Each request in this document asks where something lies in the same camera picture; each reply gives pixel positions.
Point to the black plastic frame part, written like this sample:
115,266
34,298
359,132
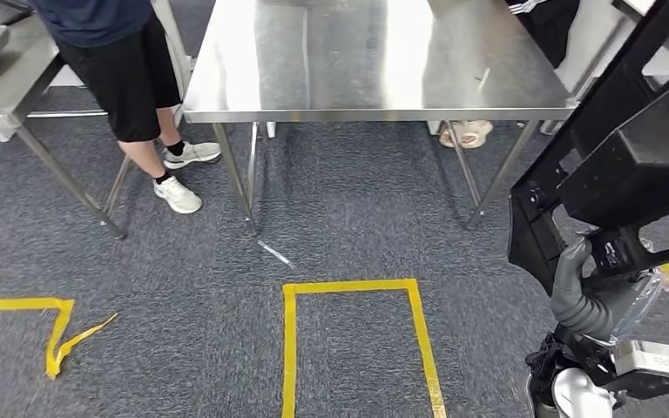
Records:
646,161

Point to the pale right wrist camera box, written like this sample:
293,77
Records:
655,363

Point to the stainless steel workbench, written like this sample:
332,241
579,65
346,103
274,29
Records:
369,57

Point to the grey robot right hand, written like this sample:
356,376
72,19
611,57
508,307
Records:
571,265

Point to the clear tape strip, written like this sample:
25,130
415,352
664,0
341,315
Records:
277,254

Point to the yellow floor tape loose end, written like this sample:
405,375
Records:
17,304

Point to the stainless steel side table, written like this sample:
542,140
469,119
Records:
0,98

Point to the person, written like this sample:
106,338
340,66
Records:
115,75
542,29

